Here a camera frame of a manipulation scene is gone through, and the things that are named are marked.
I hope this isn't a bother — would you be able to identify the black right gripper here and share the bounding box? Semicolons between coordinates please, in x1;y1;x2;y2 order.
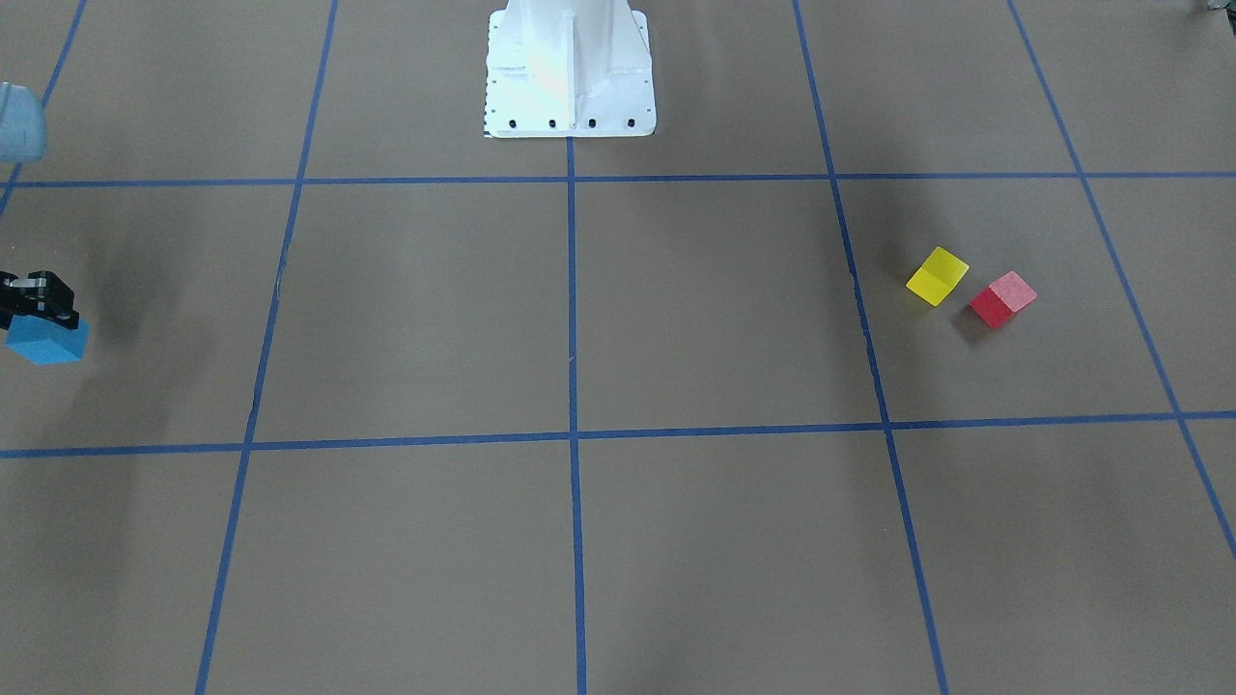
1;271;80;330

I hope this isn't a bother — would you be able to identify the blue block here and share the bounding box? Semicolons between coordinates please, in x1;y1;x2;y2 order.
5;317;90;366

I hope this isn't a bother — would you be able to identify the yellow block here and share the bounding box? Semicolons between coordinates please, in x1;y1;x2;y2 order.
905;246;969;307

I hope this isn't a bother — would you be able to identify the red block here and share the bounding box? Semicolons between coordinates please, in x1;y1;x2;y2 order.
969;271;1038;329

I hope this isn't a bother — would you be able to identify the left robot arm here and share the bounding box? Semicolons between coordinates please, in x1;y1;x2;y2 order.
1;82;47;164

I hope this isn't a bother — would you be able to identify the white camera post with base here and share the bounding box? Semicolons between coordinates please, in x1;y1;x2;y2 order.
483;1;658;139

